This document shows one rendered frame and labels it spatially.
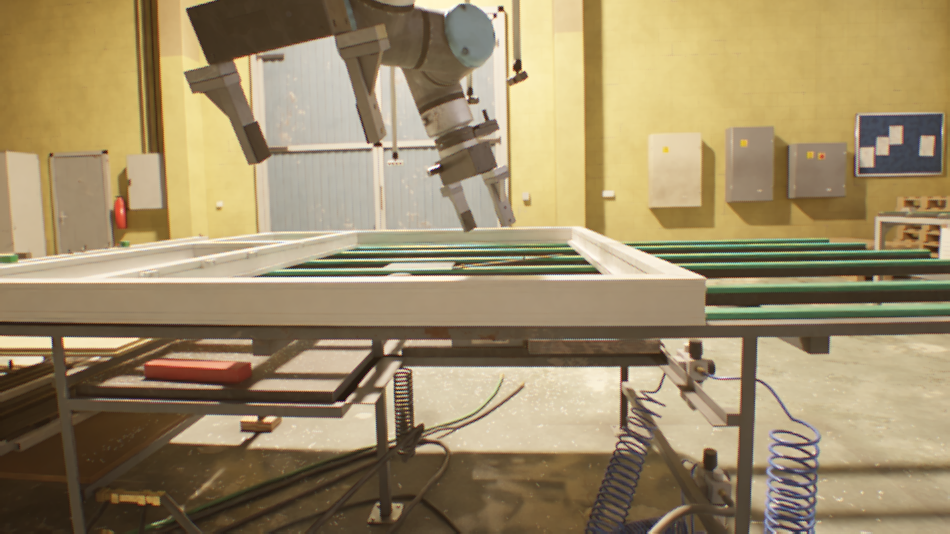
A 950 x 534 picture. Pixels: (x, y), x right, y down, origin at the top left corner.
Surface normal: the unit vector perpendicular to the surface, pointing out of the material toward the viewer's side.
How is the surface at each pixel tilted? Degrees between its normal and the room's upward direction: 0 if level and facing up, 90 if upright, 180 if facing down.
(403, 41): 119
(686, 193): 90
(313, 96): 90
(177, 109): 90
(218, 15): 114
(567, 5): 90
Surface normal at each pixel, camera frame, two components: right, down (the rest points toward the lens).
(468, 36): 0.55, -0.04
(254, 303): -0.10, 0.07
